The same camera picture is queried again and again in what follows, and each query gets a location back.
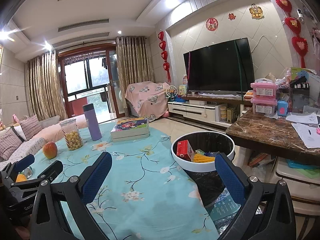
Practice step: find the beige patterned curtain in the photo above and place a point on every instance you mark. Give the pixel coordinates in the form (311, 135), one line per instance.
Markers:
(45, 85)
(133, 70)

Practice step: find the silver foil mat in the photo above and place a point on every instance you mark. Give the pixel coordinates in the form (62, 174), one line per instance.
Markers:
(225, 212)

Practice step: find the white rimmed trash bin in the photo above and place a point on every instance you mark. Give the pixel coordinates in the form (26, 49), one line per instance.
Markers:
(212, 140)

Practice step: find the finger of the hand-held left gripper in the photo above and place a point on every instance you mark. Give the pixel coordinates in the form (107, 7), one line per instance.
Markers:
(53, 167)
(25, 160)

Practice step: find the clear jar of snacks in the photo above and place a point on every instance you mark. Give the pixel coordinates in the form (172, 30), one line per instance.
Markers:
(71, 135)

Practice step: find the loose white papers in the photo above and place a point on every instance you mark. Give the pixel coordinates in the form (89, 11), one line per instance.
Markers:
(305, 127)

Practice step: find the clear acrylic organiser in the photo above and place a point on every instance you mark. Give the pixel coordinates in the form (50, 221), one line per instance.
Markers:
(295, 93)

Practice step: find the white television cabinet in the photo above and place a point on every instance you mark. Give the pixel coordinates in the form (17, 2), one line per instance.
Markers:
(200, 110)

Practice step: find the white plastic container stack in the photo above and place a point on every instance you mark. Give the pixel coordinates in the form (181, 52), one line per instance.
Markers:
(222, 111)

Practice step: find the orange food tray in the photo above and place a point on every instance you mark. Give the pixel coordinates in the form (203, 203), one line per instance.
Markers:
(248, 95)

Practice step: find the wooden framed glass doors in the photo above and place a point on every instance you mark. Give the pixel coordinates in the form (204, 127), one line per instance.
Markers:
(87, 80)

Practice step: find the striped pink pillow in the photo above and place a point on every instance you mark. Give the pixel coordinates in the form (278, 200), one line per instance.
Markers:
(30, 127)
(8, 142)

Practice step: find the red yellow apple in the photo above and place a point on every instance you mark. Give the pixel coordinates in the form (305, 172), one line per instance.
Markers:
(50, 150)

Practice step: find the brown marble table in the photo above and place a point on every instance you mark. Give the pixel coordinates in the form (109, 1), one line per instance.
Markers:
(262, 130)

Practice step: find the red drink carton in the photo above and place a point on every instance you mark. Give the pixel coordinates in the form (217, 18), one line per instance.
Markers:
(183, 150)

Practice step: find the pink covered sofa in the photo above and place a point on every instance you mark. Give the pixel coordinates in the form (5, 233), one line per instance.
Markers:
(47, 132)

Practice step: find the green drink carton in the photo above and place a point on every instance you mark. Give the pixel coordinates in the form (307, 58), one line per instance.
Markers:
(200, 152)

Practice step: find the purple thermos bottle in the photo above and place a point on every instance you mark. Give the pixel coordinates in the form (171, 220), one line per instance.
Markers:
(92, 121)

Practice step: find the pink lidded storage box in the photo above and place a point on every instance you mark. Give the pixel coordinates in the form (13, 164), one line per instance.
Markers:
(263, 107)
(265, 87)

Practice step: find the blue snack wrapper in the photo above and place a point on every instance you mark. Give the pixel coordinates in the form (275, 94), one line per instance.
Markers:
(212, 154)

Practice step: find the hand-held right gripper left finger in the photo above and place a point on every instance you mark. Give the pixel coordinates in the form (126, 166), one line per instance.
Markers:
(98, 175)

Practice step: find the white security camera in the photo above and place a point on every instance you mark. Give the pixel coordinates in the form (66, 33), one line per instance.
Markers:
(300, 13)

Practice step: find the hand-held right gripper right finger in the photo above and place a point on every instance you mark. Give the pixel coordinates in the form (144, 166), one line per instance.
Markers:
(231, 177)

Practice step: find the colourful cardboard box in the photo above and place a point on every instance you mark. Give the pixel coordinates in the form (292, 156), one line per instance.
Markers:
(301, 76)

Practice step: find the yellow figure wall decoration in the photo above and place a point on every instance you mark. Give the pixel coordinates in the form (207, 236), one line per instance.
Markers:
(256, 11)

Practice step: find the pink plush toy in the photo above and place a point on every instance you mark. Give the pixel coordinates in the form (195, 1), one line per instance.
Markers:
(15, 117)

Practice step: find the round red wall decoration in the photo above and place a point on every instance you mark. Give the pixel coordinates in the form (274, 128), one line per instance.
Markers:
(212, 24)

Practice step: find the ferris wheel toy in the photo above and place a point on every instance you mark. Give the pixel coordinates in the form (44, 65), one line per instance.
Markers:
(171, 91)

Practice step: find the red paper character decoration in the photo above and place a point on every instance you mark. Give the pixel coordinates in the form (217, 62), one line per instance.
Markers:
(232, 16)

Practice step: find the stack of colourful books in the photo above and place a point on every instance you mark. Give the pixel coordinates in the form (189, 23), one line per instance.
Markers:
(131, 128)

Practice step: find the teal floral tablecloth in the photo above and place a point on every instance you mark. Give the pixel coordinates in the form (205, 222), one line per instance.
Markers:
(140, 170)

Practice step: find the pink printed cover cloth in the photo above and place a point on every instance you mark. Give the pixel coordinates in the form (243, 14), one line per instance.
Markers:
(146, 97)

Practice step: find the colourful toy box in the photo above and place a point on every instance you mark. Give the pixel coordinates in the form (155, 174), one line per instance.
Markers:
(183, 86)

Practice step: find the black flat television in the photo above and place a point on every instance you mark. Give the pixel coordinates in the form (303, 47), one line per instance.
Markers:
(217, 65)

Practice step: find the small blue case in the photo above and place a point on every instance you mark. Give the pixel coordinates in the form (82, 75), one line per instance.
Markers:
(282, 108)

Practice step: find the silver foil wrapper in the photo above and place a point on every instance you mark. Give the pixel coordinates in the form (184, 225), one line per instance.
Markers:
(28, 172)

